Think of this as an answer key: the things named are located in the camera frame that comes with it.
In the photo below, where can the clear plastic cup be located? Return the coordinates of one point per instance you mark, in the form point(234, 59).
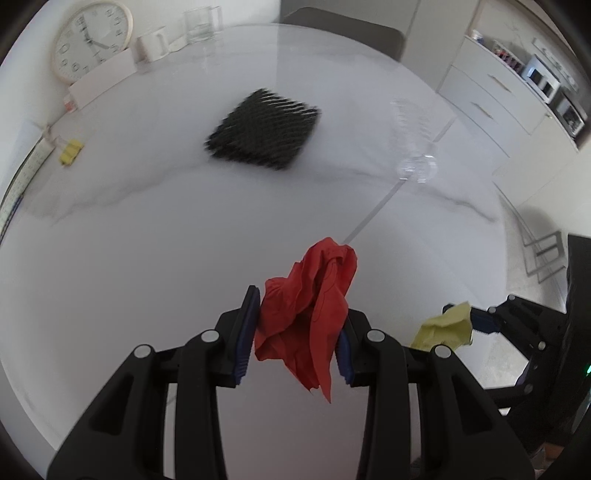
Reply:
point(415, 152)

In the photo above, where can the black foam mesh sleeve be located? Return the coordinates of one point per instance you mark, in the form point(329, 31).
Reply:
point(263, 131)

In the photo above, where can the red cloth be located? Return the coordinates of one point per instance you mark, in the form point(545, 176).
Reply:
point(304, 300)

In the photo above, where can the white microwave oven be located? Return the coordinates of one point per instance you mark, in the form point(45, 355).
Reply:
point(540, 78)

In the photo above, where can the round wall clock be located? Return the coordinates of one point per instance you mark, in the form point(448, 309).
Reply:
point(92, 39)

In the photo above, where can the grey chair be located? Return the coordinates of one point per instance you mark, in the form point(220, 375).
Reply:
point(351, 30)

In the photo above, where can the yellow paper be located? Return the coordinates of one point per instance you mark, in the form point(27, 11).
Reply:
point(438, 330)

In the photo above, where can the silver countertop oven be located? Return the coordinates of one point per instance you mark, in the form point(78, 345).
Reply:
point(570, 115)

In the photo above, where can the row of small bottles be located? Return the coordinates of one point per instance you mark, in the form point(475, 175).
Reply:
point(505, 55)

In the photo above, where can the white mug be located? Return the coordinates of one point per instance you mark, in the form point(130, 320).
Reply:
point(152, 44)

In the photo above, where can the white sideboard cabinet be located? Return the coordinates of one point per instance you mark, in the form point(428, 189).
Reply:
point(489, 106)

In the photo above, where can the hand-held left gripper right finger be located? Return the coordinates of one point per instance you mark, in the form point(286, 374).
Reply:
point(344, 357)

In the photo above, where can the white cardboard box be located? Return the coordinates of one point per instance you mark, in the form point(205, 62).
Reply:
point(101, 76)

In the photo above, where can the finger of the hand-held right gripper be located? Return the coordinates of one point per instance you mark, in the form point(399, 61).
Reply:
point(531, 344)
point(482, 323)

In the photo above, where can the yellow binder clip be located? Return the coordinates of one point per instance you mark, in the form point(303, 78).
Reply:
point(70, 150)

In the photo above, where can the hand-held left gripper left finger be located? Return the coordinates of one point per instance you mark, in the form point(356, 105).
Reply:
point(244, 337)

